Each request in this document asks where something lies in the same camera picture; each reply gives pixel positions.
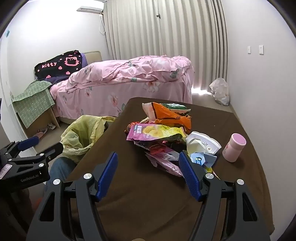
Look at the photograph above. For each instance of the green white snack packet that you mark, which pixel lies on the green white snack packet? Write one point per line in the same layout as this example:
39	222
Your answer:
175	106

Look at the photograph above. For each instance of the orange snack packet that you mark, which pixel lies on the orange snack packet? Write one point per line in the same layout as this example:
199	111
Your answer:
166	115

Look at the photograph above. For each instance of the black Hello Kitty pillow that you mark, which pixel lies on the black Hello Kitty pillow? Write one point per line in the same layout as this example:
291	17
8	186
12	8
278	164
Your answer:
55	67

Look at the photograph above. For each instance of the trash bin with yellow bag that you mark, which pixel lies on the trash bin with yellow bag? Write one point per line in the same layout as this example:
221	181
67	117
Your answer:
78	134

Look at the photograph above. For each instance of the red wrapper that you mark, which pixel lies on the red wrapper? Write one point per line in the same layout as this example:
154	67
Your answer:
157	148

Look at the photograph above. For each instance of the green wall hook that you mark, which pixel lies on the green wall hook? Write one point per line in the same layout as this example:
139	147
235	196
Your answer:
7	33

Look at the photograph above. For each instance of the pink floral duvet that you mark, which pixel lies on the pink floral duvet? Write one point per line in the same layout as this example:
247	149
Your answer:
138	67

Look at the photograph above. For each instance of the green checked cloth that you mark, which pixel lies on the green checked cloth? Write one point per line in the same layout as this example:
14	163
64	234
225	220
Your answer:
32	102

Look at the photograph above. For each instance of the white plastic bag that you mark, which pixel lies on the white plastic bag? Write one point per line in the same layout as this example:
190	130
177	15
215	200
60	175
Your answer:
219	91

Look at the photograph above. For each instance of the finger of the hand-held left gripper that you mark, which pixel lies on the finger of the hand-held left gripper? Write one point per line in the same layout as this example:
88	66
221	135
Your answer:
52	150
27	142

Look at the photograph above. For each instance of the beige headboard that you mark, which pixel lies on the beige headboard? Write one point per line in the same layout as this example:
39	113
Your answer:
93	56

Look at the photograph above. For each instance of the blue paper packet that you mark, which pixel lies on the blue paper packet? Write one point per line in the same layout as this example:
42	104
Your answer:
201	160

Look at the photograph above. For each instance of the bed with pink floral sheet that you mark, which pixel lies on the bed with pink floral sheet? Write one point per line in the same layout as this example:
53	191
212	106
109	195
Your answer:
104	99

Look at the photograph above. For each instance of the beige pleated curtain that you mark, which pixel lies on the beige pleated curtain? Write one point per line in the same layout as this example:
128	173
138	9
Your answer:
161	34

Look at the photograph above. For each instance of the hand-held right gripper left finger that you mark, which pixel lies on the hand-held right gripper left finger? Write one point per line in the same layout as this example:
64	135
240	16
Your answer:
107	171

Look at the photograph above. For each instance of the pink cup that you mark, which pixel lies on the pink cup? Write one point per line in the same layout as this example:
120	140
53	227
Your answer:
233	148

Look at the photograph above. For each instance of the white air conditioner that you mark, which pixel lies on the white air conditioner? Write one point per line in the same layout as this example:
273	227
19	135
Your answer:
90	9

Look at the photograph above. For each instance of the pink wrapper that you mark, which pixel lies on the pink wrapper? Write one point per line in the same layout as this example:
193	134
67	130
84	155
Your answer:
166	165

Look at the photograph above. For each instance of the white sneaker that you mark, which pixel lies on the white sneaker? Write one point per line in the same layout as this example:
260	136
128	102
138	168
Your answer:
51	126

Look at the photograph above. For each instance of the wooden bedside table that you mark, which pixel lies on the wooden bedside table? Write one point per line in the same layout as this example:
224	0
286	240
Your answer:
54	118

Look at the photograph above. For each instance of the person's leg in jeans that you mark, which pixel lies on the person's leg in jeans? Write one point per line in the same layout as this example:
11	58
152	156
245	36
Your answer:
60	169

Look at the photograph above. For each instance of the white carton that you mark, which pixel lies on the white carton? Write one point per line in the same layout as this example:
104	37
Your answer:
201	143

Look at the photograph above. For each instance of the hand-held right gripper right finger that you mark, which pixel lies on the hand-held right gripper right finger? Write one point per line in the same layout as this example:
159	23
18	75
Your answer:
188	173

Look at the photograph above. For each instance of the pink yellow chip packet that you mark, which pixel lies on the pink yellow chip packet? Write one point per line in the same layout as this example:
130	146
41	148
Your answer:
148	132

